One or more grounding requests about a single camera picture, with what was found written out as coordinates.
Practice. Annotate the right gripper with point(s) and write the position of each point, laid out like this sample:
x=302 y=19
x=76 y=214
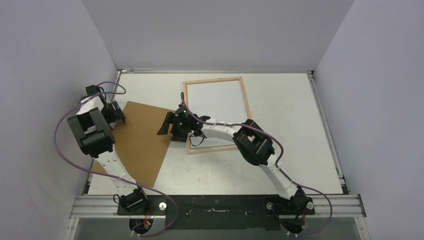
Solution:
x=173 y=122

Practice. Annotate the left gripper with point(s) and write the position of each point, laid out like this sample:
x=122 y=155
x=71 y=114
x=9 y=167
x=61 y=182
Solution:
x=117 y=111

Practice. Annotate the brown cardboard backing board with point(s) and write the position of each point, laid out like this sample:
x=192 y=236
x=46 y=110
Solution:
x=138 y=146

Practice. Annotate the white wooden picture frame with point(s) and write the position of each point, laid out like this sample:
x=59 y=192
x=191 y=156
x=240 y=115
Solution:
x=218 y=116

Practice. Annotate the glossy photo print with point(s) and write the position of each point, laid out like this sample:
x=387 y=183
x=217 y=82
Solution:
x=218 y=112

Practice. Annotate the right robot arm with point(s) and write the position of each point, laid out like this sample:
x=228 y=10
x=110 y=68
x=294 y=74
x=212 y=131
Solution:
x=253 y=143

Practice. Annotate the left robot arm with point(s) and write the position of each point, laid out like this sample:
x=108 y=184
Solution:
x=93 y=132

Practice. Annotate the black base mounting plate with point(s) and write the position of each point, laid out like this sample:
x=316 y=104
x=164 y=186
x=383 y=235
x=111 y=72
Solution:
x=268 y=212

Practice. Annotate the aluminium front rail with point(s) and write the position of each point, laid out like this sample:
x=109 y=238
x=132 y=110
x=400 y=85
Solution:
x=103 y=206

